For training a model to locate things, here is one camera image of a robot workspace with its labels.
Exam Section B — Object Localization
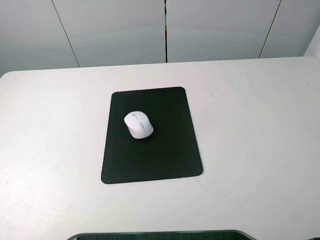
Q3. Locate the white wireless computer mouse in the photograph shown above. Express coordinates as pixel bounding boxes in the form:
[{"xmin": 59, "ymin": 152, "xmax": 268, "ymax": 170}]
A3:
[{"xmin": 124, "ymin": 111, "xmax": 154, "ymax": 140}]

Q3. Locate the black rectangular mouse pad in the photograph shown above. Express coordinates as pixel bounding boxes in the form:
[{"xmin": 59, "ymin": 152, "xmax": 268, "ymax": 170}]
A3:
[{"xmin": 101, "ymin": 86, "xmax": 203, "ymax": 184}]

